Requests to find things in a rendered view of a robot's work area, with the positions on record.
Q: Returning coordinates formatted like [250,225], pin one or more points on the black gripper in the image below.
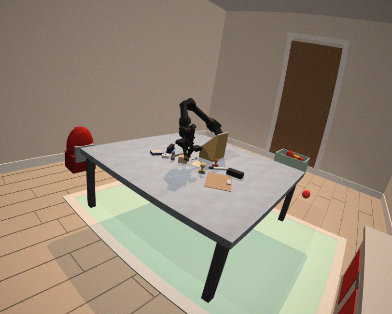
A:
[192,148]

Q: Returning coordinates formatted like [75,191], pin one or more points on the peach stamp pad tin with blue label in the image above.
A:
[156,152]

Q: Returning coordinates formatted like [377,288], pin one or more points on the cream card taped to table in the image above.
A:
[197,163]

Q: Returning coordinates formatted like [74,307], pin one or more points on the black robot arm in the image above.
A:
[185,129]

